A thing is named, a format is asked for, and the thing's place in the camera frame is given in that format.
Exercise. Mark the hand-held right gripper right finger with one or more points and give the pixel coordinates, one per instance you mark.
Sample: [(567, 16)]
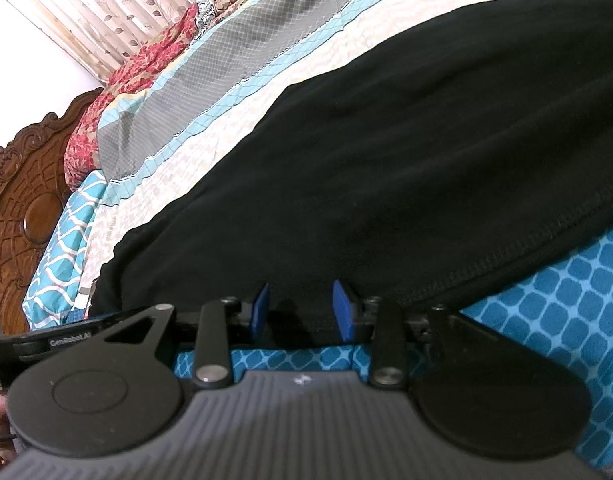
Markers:
[(342, 312)]

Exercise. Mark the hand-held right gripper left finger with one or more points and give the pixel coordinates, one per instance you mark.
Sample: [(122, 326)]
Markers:
[(261, 310)]

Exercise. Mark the black pants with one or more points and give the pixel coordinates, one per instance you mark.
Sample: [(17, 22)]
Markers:
[(386, 160)]

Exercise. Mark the teal white patterned pillow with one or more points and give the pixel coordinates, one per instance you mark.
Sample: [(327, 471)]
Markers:
[(61, 245)]

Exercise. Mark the carved wooden headboard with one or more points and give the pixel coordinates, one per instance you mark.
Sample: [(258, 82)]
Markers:
[(31, 200)]

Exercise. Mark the printed patterned bedsheet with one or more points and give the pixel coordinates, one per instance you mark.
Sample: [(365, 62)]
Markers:
[(561, 320)]

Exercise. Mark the red floral patchwork quilt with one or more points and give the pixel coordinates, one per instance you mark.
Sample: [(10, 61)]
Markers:
[(136, 70)]

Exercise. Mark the beige leaf print curtain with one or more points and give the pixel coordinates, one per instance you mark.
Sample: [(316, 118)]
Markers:
[(111, 5)]

